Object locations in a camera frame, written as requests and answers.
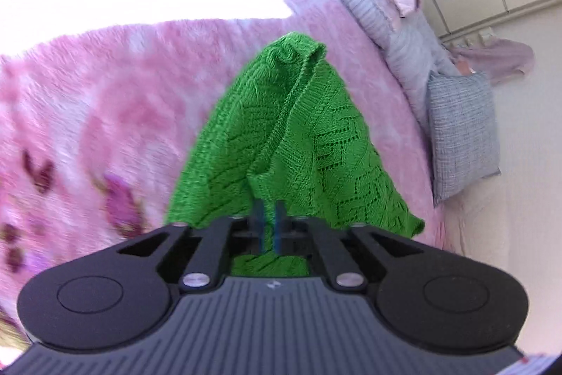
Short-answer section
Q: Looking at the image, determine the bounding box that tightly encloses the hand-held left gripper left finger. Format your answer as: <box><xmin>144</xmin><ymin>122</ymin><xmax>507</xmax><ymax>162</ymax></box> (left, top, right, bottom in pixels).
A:
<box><xmin>115</xmin><ymin>201</ymin><xmax>268</xmax><ymax>292</ymax></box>

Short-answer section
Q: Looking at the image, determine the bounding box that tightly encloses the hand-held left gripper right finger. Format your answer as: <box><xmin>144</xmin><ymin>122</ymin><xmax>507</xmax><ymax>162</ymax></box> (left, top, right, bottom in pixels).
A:
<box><xmin>275</xmin><ymin>201</ymin><xmax>425</xmax><ymax>292</ymax></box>

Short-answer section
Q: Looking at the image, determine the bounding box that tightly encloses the green knitted sweater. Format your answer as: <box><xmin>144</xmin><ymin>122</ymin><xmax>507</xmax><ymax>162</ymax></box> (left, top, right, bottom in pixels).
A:
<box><xmin>163</xmin><ymin>31</ymin><xmax>426</xmax><ymax>277</ymax></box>

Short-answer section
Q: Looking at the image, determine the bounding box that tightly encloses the white quilted headboard cushion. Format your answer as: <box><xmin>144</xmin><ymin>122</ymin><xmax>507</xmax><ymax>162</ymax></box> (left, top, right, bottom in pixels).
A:
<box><xmin>439</xmin><ymin>177</ymin><xmax>512</xmax><ymax>266</ymax></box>

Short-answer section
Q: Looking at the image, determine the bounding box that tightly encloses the pink floral blanket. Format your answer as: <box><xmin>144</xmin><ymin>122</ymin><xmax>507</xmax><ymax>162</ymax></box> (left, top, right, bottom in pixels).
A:
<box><xmin>0</xmin><ymin>0</ymin><xmax>447</xmax><ymax>362</ymax></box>

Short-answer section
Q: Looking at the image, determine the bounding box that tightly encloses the grey checked pillow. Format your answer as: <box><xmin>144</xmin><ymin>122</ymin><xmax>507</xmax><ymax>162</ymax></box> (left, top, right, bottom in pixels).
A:
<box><xmin>427</xmin><ymin>70</ymin><xmax>502</xmax><ymax>208</ymax></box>

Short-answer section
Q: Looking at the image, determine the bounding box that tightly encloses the lilac hanging garment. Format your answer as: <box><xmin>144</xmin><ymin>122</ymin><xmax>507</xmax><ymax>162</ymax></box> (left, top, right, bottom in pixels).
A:
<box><xmin>451</xmin><ymin>39</ymin><xmax>536</xmax><ymax>86</ymax></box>

